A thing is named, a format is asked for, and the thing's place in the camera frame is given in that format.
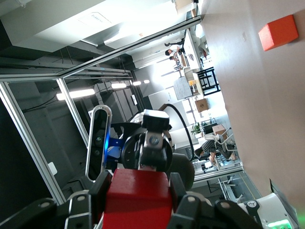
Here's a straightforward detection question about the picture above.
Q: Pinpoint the person in white shirt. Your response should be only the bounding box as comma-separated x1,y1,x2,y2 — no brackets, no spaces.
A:
164,44,184,58

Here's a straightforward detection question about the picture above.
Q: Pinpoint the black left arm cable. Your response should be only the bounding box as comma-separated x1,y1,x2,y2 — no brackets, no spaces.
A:
164,104,194,163

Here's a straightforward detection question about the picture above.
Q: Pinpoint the whiteboard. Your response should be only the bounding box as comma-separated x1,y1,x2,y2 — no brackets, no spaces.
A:
173,77,194,101

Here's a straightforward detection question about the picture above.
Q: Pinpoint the black metal rack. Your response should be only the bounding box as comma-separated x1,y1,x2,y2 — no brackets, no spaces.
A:
197,67,221,96

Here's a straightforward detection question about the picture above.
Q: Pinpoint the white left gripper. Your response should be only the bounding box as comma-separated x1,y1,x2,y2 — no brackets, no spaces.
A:
121,109,173,172

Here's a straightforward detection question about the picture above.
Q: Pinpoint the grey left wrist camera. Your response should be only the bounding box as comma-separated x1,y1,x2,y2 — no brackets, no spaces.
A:
85,104,112,183

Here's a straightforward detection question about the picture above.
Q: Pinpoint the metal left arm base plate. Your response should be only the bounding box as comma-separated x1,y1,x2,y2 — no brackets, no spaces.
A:
269,178,290,206

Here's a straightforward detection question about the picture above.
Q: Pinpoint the white office chair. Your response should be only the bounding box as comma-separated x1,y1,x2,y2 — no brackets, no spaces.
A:
204,128,236,153

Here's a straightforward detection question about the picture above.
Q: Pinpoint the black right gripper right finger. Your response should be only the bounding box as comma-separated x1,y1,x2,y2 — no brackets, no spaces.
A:
168,173,263,229

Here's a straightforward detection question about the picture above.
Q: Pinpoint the orange wooden block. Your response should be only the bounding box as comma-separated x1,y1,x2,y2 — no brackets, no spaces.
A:
258,14,300,52

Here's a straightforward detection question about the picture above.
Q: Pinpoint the aluminium frame post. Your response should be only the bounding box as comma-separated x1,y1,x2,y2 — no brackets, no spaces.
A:
0,82,66,203
57,78,96,148

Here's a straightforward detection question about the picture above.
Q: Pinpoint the red wooden block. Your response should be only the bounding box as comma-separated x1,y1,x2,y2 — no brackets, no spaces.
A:
102,168,176,229

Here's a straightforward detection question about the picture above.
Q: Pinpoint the white desk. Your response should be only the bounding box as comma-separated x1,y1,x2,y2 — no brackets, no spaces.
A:
183,28,203,70

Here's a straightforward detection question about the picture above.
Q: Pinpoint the dark ceiling beam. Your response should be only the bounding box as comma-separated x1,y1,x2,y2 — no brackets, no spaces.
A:
57,18,202,78

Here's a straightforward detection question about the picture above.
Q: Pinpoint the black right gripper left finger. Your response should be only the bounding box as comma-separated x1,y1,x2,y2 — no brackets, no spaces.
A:
0,170,112,229

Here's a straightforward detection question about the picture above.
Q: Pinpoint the person in striped shirt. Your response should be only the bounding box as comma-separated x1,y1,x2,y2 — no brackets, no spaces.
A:
194,139,236,167

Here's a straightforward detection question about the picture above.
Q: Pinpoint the long ceiling light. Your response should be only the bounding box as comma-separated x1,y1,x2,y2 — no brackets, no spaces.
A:
56,89,95,100

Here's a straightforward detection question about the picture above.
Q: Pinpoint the brown cardboard box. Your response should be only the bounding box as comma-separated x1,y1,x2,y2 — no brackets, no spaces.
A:
212,124,227,137
194,98,211,113

